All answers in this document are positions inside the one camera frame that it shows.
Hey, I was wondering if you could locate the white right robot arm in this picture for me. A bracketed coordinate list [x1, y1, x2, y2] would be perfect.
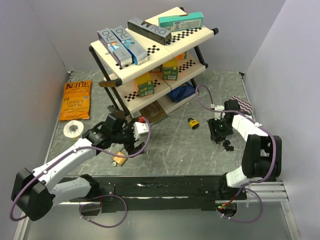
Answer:
[207, 99, 282, 199]

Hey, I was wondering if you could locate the white tape roll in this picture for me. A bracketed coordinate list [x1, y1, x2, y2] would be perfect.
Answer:
[63, 120, 84, 139]

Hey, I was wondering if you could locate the teal toothpaste box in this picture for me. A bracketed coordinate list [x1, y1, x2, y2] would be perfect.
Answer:
[158, 12, 204, 31]

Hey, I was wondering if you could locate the purple R+O box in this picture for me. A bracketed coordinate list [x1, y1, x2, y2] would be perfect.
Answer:
[97, 28, 133, 67]

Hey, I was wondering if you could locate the green yellow box front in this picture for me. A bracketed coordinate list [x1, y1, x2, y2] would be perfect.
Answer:
[134, 73, 155, 98]

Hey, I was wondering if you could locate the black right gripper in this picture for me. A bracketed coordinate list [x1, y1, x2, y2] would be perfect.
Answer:
[207, 115, 234, 141]

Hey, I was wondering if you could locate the purple wavy sponge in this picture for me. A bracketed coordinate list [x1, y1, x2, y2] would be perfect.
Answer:
[229, 96, 254, 115]

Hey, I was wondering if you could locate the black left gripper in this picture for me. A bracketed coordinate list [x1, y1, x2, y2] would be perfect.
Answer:
[111, 118, 145, 157]

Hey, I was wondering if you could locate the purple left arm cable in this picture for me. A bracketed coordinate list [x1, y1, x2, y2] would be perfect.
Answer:
[9, 119, 152, 221]

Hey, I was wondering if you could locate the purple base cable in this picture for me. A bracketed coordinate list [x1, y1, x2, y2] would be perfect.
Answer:
[216, 184, 263, 224]
[78, 194, 128, 228]

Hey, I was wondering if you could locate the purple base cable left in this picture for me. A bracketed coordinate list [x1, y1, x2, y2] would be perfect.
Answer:
[78, 194, 128, 228]

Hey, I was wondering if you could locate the brown wooden-handled tool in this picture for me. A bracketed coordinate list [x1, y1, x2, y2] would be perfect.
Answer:
[98, 78, 122, 88]

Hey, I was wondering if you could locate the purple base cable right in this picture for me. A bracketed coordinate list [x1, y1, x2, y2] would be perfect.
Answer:
[216, 184, 263, 224]

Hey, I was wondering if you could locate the dark grey R+O box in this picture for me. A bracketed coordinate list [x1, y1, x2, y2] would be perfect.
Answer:
[127, 16, 172, 45]

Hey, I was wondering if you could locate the large brass padlock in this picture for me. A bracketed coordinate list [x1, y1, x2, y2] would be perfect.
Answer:
[111, 151, 128, 167]

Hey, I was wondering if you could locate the green yellow box rear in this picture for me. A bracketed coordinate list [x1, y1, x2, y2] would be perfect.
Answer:
[162, 58, 179, 81]

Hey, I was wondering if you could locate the blue snack bag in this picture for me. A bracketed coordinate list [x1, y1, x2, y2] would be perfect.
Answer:
[167, 82, 196, 103]

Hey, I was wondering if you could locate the orange Kettle chips bag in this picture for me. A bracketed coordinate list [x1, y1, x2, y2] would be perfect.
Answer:
[59, 80, 93, 122]

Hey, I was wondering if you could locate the brown packaged item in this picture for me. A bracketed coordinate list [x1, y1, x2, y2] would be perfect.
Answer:
[139, 100, 167, 124]

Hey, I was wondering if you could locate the blue R+O box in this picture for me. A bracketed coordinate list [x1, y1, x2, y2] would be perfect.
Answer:
[111, 25, 149, 65]

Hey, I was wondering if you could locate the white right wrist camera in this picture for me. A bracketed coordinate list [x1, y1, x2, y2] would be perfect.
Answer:
[210, 104, 225, 112]

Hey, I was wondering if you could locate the cream three-tier shelf rack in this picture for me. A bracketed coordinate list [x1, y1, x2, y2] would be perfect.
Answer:
[88, 6, 220, 121]

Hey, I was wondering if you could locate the green yellow box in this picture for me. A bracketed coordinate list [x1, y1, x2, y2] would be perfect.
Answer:
[134, 73, 155, 98]
[162, 58, 179, 81]

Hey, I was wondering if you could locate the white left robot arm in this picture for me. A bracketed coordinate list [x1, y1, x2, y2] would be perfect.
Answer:
[11, 110, 151, 221]

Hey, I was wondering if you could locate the yellow padlock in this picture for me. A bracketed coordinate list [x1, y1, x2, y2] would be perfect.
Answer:
[187, 117, 200, 130]

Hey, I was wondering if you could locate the black-headed key bunch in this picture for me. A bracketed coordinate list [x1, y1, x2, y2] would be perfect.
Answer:
[222, 139, 236, 153]

